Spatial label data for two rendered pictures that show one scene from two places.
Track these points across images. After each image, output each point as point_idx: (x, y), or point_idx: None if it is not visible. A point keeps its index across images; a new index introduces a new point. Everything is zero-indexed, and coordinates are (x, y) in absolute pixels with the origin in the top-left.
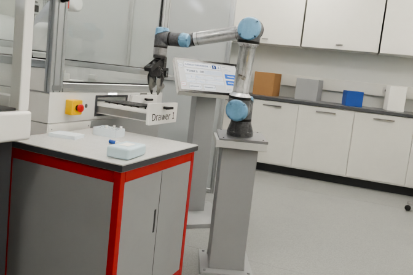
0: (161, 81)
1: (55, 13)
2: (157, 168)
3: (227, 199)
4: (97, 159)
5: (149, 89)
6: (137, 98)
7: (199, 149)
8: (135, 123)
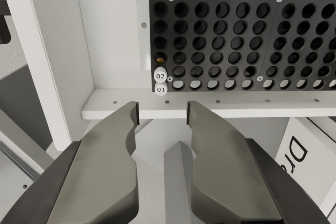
0: (42, 177)
1: None
2: None
3: (27, 63)
4: None
5: (212, 111)
6: (318, 183)
7: (179, 217)
8: (270, 130)
